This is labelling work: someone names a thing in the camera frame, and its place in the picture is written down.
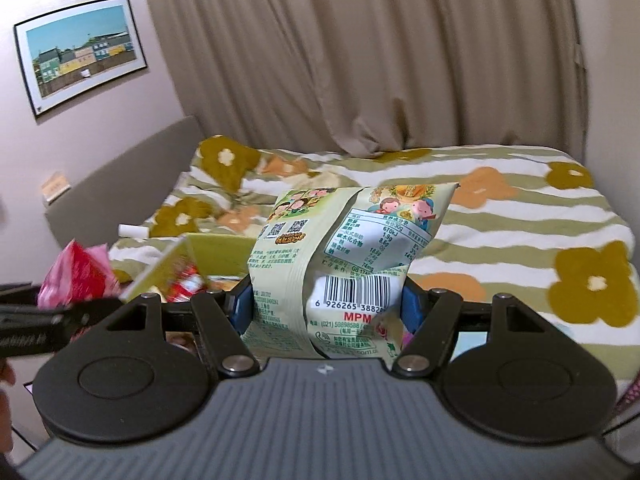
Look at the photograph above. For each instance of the light green snack packet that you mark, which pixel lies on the light green snack packet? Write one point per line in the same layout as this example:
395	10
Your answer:
340	240

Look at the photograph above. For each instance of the red snack bag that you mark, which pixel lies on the red snack bag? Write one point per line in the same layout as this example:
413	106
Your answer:
185	282

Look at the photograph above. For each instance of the green floral blanket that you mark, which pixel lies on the green floral blanket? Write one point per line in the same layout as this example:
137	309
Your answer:
525	220

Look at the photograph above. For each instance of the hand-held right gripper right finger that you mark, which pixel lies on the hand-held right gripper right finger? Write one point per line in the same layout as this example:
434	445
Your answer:
413	307

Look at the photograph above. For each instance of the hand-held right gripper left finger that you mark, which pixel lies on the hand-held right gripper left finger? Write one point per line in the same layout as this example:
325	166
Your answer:
242	307

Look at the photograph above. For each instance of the green cardboard box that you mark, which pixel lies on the green cardboard box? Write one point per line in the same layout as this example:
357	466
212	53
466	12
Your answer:
220	255

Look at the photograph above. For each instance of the beige curtain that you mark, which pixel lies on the beige curtain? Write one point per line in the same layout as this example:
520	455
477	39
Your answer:
375	50

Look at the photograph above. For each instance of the framed houses picture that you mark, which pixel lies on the framed houses picture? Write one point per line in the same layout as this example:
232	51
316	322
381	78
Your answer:
80	55

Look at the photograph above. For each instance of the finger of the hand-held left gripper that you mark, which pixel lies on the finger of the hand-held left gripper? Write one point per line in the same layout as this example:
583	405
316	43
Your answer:
90	312

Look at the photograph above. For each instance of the beige wall tag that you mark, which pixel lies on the beige wall tag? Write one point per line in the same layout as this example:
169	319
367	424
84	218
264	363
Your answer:
55	189

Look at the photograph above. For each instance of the grey bed headboard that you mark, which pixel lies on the grey bed headboard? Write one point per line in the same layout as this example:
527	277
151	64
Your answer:
125	180

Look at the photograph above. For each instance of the pink snack packet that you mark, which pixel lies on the pink snack packet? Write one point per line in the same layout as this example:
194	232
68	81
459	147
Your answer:
80	275

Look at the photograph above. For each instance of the small white tube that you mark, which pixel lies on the small white tube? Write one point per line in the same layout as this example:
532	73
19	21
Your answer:
131	230

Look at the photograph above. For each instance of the person's left hand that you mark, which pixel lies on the person's left hand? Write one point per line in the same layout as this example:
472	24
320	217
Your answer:
6	374

